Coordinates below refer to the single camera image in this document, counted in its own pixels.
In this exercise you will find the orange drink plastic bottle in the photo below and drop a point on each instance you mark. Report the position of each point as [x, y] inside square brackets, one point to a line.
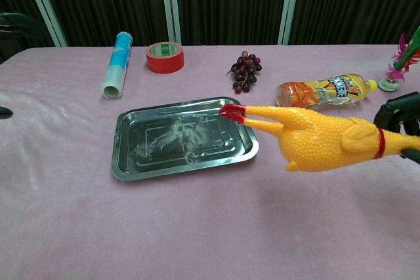
[325, 91]

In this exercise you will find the white metal frame post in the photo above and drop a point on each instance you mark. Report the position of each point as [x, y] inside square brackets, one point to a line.
[44, 8]
[171, 4]
[289, 4]

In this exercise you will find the colourful feather shuttlecock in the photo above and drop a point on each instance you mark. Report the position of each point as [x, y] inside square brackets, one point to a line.
[402, 63]

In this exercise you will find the blue cling film roll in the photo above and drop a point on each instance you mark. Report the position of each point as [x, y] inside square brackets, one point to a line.
[118, 63]

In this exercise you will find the red tape roll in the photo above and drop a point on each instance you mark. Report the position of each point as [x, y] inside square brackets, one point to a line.
[165, 62]

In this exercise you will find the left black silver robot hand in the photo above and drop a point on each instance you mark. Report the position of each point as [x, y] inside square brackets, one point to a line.
[4, 113]

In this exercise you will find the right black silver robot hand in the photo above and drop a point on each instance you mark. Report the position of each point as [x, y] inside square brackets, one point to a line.
[400, 112]

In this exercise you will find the dark purple grape bunch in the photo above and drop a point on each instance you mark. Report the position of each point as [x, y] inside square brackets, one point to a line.
[246, 70]

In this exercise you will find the yellow rubber chicken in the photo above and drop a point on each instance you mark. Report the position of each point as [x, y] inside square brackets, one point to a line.
[315, 139]

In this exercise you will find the rectangular stainless steel tray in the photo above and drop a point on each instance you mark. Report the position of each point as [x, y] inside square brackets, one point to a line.
[170, 142]

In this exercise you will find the pink table cloth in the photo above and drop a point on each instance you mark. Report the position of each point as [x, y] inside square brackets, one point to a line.
[164, 221]

